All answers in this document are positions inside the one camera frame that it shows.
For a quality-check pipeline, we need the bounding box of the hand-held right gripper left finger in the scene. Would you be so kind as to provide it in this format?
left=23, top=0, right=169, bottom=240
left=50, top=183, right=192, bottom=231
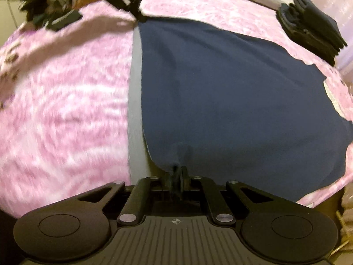
left=77, top=166, right=179, bottom=225

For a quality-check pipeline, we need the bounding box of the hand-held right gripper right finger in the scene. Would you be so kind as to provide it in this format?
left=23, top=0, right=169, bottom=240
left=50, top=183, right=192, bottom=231
left=179, top=166, right=278, bottom=225

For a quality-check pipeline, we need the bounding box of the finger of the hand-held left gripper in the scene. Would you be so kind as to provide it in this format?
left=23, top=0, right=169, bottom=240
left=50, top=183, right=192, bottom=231
left=106, top=0, right=148, bottom=24

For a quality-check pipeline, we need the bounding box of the navy blue shirt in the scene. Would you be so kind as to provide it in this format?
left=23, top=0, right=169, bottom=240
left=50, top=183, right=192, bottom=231
left=136, top=17, right=353, bottom=203

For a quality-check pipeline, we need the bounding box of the stack of dark folded clothes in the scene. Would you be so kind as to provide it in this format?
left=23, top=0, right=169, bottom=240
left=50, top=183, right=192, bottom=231
left=276, top=0, right=348, bottom=66

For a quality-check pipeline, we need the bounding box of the pink floral blanket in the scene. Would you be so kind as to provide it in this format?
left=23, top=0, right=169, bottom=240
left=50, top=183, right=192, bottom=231
left=0, top=0, right=353, bottom=221

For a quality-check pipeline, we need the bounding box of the grey cloth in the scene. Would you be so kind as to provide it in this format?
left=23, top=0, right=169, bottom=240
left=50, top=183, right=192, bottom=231
left=126, top=26, right=151, bottom=183

